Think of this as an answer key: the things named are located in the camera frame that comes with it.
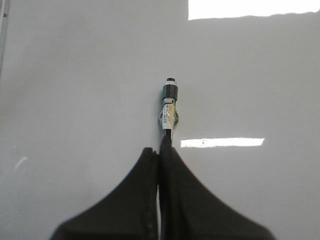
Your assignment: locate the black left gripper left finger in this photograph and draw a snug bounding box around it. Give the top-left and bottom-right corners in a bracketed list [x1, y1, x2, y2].
[51, 147, 158, 240]

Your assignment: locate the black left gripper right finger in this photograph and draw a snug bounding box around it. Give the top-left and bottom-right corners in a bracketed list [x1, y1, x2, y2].
[159, 139, 275, 240]

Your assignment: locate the black whiteboard marker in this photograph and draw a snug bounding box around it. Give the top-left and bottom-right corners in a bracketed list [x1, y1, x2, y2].
[158, 77, 179, 146]

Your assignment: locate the white whiteboard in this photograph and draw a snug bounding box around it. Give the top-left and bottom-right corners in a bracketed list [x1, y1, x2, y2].
[0, 0, 320, 240]

